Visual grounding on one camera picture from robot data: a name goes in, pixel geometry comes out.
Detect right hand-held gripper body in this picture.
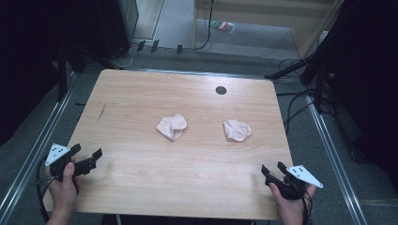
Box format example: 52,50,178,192
265,164,324,201

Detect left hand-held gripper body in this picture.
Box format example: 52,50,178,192
44,142,97,183

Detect pale pink sock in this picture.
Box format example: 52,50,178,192
222,118,253,143
156,113,189,142

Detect person's right hand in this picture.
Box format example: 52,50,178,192
269,182,317,225

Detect person's left hand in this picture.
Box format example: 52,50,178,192
45,161,82,219

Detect black metal stand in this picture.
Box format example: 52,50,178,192
55,38,69,102

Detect black tripod stand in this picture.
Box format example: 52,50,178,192
264,0,346,114

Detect dark cabinet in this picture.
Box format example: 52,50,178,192
96,0,140,60

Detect colourful packet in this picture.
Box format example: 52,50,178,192
209,20,237,35

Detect metal floor rail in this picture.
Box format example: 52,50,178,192
0,71,77,221
304,94,370,225

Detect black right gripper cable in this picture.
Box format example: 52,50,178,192
299,187,314,225

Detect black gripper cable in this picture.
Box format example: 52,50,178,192
35,155,54,223
299,187,314,225

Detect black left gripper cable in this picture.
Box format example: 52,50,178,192
35,155,54,223

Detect black floor cables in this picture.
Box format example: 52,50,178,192
276,57,317,136

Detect white floor cable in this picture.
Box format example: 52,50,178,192
109,42,139,70

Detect black hanging cable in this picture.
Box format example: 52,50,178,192
194,0,216,52

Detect light wooden frame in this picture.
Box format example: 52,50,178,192
191,0,345,60

